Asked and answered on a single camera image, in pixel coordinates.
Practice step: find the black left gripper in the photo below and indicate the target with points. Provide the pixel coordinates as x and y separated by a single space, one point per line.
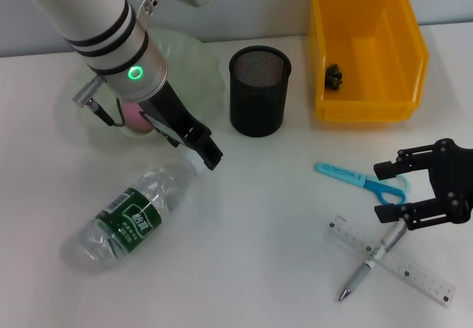
173 113

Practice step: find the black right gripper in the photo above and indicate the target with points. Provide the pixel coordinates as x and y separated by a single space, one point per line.
454 180

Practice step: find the pink peach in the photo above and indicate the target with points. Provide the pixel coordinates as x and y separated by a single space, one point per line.
135 119

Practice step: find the clear plastic water bottle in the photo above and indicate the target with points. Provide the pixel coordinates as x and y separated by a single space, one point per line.
129 217

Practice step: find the green plastic wrapper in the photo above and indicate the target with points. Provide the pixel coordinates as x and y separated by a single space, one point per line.
334 77

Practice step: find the blue scissors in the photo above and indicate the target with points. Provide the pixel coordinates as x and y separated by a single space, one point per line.
351 176

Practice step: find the black mesh pen holder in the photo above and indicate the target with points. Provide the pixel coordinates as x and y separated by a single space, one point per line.
258 99

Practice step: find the white silver ballpoint pen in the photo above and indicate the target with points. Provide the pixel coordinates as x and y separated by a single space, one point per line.
364 269

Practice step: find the green glass fruit bowl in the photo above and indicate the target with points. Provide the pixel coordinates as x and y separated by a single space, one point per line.
192 69

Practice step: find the transparent plastic ruler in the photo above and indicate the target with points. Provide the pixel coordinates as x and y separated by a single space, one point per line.
425 276

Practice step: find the yellow plastic bin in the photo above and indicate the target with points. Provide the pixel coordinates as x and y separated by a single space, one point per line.
391 65

